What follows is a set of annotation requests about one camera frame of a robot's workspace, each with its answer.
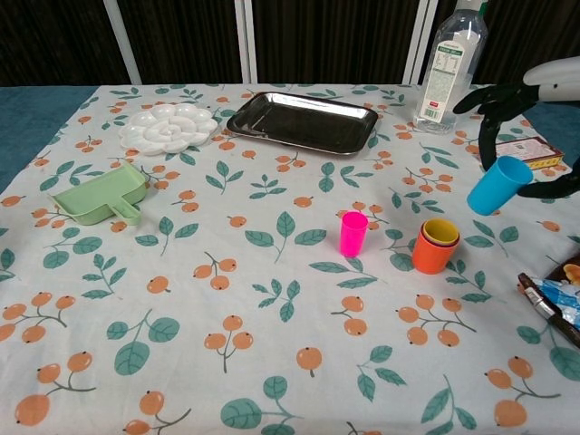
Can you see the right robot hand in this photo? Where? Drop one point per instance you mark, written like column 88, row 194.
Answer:
column 557, row 79

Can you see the light blue plastic cup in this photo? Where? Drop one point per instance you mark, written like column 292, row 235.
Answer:
column 496, row 188

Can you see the yellow plastic cup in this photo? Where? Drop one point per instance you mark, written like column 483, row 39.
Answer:
column 441, row 231

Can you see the pink plastic cup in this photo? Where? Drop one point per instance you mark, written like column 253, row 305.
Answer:
column 353, row 235

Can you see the small red cardboard box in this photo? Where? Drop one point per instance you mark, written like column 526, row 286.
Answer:
column 530, row 148

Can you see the clear plastic bottle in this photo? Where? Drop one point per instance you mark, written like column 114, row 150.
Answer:
column 448, row 81

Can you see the brown chocolate snack bag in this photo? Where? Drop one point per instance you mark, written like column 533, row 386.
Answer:
column 562, row 299

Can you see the orange plastic cup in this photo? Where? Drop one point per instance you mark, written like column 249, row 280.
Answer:
column 432, row 260

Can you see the stainless steel tray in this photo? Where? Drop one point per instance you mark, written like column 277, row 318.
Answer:
column 303, row 122

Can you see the floral print tablecloth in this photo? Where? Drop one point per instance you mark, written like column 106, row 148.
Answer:
column 272, row 294

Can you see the black partition screen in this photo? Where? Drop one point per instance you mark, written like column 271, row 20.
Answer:
column 181, row 41

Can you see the white flower paint palette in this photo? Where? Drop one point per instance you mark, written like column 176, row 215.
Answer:
column 167, row 129

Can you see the green plastic dustpan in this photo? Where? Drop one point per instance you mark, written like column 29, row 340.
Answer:
column 102, row 197

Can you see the teal table cover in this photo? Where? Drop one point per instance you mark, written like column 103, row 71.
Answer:
column 27, row 118

